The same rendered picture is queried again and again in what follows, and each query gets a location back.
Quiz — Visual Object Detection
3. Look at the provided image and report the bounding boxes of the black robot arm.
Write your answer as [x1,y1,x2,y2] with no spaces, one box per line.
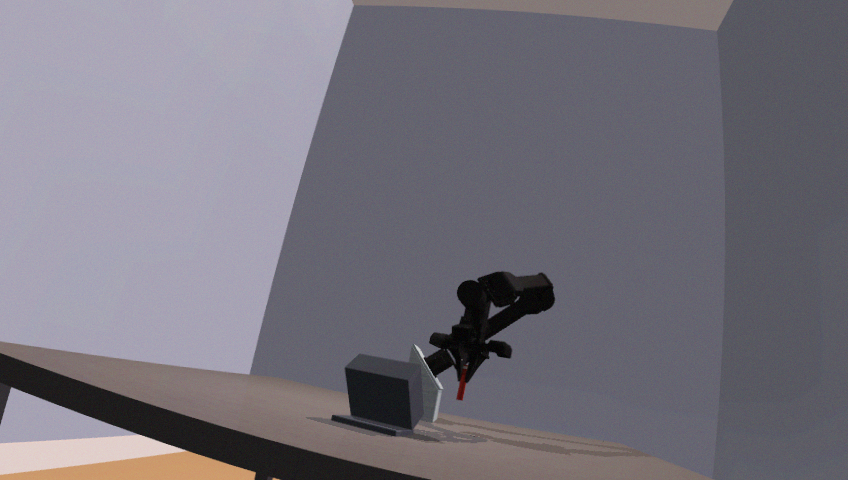
[423,272,555,378]

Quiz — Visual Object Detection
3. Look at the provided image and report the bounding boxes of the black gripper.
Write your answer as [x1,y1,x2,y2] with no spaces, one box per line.
[429,313,512,383]

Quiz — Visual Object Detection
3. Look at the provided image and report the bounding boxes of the red peg with white band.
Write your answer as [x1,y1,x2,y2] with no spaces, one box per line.
[456,364,468,400]

